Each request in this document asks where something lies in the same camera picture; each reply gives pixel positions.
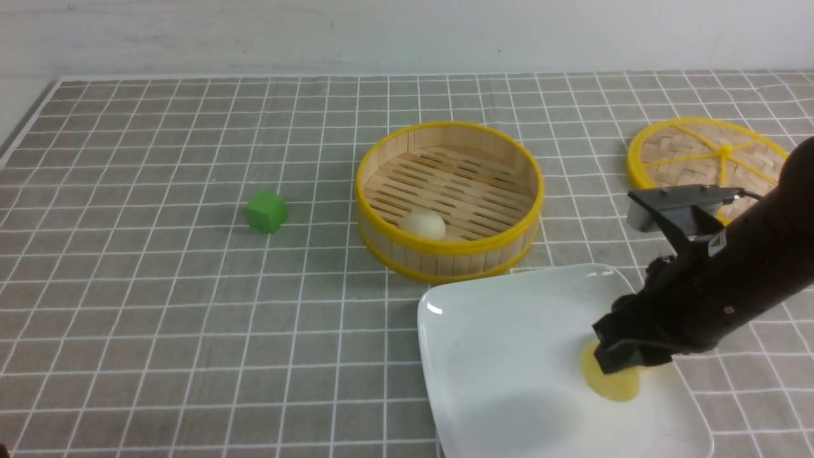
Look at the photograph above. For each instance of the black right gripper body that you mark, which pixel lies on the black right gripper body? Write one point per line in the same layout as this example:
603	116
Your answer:
756	263

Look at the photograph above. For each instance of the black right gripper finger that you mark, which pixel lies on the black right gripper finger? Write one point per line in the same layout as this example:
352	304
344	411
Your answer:
622	325
622	356

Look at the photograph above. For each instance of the yellow steamed bun back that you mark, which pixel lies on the yellow steamed bun back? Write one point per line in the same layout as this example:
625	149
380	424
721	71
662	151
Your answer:
619	387

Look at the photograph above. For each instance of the white steamed bun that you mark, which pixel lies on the white steamed bun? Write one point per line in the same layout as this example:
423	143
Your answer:
424	225

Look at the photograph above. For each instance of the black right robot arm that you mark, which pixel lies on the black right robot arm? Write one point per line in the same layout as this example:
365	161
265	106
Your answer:
791	197

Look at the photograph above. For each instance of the white square plate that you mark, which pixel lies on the white square plate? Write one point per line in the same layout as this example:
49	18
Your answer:
501	368

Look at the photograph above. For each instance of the bamboo steamer lid yellow rim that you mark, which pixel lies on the bamboo steamer lid yellow rim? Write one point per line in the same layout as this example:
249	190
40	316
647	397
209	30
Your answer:
698	150

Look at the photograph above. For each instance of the bamboo steamer basket yellow rim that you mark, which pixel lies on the bamboo steamer basket yellow rim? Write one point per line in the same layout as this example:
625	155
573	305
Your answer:
485	185

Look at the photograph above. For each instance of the green cube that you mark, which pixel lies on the green cube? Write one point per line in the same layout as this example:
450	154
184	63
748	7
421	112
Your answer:
266	212

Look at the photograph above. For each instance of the grey checkered tablecloth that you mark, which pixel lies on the grey checkered tablecloth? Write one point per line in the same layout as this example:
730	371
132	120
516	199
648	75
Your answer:
143	317

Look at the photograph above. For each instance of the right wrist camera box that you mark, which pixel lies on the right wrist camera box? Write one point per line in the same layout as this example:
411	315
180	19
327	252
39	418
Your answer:
683	214

